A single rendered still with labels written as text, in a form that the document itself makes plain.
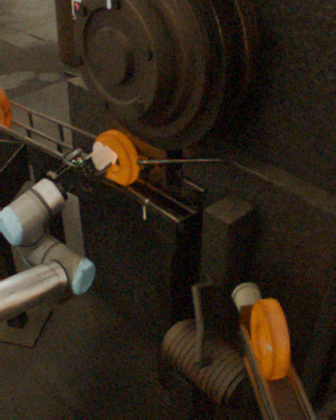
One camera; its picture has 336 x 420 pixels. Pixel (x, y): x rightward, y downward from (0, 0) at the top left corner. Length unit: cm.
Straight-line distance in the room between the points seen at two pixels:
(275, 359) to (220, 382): 26
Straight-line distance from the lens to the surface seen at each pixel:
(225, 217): 117
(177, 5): 104
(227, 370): 122
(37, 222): 135
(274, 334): 98
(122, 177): 146
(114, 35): 109
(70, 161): 140
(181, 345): 127
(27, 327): 205
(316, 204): 112
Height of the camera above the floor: 150
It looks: 35 degrees down
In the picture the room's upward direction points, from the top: straight up
